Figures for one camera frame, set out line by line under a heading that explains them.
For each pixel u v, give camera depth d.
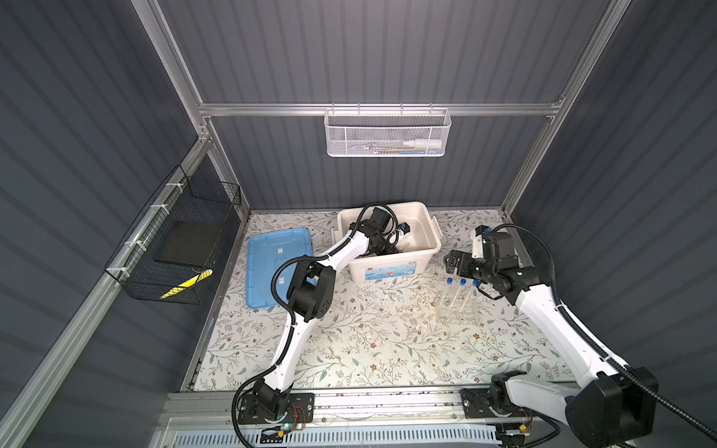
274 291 0.54
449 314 0.91
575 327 0.45
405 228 0.91
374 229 0.80
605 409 0.38
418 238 1.05
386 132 1.23
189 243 0.71
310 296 0.62
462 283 0.81
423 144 0.91
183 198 0.79
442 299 0.89
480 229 0.73
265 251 1.10
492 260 0.62
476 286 0.70
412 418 0.72
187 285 0.65
